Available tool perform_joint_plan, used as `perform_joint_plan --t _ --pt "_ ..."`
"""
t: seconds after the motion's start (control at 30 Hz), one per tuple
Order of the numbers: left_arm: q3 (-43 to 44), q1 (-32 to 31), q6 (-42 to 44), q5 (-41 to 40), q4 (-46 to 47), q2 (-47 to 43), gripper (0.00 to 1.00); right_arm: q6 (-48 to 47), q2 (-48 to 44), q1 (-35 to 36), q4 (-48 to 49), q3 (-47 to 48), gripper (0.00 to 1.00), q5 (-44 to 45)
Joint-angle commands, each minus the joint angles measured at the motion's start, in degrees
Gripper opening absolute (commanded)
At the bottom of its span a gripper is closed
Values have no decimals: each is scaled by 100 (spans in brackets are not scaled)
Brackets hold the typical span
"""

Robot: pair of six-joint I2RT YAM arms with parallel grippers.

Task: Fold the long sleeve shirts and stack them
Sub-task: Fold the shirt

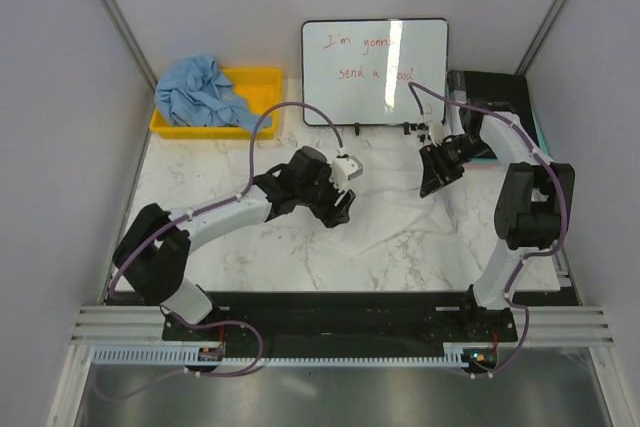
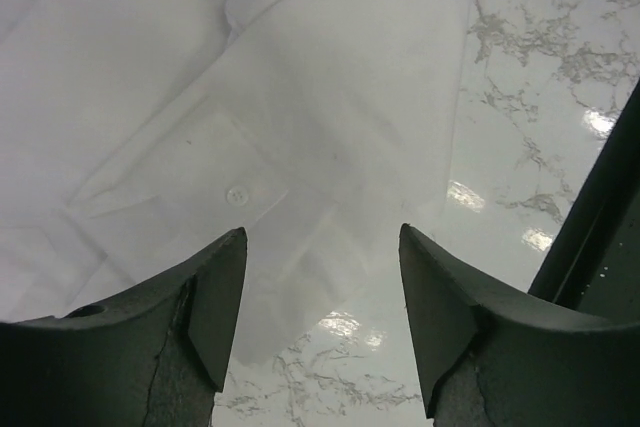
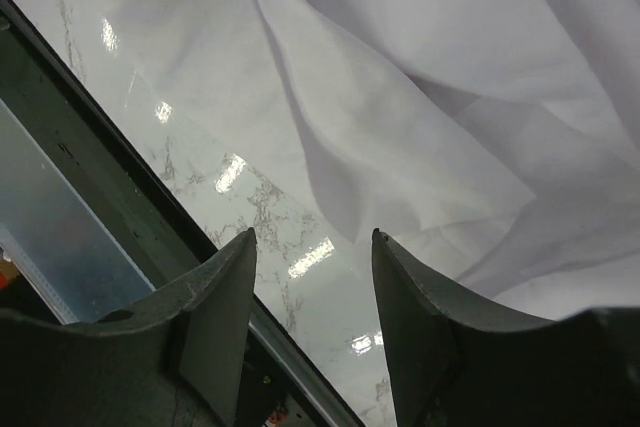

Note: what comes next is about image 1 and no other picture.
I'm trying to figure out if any white slotted cable duct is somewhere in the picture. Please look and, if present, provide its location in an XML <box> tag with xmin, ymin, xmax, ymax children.
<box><xmin>91</xmin><ymin>345</ymin><xmax>499</xmax><ymax>368</ymax></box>

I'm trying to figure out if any whiteboard with red writing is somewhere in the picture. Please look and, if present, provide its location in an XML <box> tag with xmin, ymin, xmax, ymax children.
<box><xmin>301</xmin><ymin>18</ymin><xmax>449</xmax><ymax>126</ymax></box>

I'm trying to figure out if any white long sleeve shirt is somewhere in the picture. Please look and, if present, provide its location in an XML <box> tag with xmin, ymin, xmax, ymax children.
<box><xmin>270</xmin><ymin>148</ymin><xmax>467</xmax><ymax>256</ymax></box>

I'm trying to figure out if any blue long sleeve shirt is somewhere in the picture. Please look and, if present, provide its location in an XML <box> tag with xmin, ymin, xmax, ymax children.
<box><xmin>154</xmin><ymin>54</ymin><xmax>260</xmax><ymax>134</ymax></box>

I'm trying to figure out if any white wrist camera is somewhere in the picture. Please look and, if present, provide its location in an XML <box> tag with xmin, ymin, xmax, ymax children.
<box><xmin>330</xmin><ymin>154</ymin><xmax>364</xmax><ymax>192</ymax></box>
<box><xmin>424</xmin><ymin>120</ymin><xmax>446</xmax><ymax>146</ymax></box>

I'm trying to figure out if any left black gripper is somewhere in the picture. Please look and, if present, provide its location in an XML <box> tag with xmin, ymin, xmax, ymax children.
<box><xmin>297</xmin><ymin>164</ymin><xmax>355</xmax><ymax>228</ymax></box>

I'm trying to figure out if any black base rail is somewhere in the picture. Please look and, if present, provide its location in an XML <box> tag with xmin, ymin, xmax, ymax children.
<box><xmin>163</xmin><ymin>291</ymin><xmax>518</xmax><ymax>351</ymax></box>

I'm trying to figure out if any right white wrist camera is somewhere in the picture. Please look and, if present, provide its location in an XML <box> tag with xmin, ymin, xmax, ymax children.
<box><xmin>424</xmin><ymin>120</ymin><xmax>446</xmax><ymax>146</ymax></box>

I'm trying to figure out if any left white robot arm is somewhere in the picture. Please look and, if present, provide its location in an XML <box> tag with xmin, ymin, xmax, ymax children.
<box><xmin>112</xmin><ymin>146</ymin><xmax>363</xmax><ymax>340</ymax></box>

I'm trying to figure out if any yellow plastic bin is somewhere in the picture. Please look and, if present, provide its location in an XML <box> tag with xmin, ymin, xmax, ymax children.
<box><xmin>148</xmin><ymin>67</ymin><xmax>283</xmax><ymax>140</ymax></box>

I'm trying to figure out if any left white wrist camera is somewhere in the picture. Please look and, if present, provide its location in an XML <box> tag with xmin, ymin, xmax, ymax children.
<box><xmin>330</xmin><ymin>154</ymin><xmax>364</xmax><ymax>192</ymax></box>

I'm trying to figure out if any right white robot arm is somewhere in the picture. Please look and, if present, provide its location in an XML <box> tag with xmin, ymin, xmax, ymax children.
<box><xmin>419</xmin><ymin>104</ymin><xmax>575</xmax><ymax>341</ymax></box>

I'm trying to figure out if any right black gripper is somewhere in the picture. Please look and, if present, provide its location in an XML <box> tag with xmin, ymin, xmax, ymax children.
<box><xmin>419</xmin><ymin>134</ymin><xmax>491</xmax><ymax>198</ymax></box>

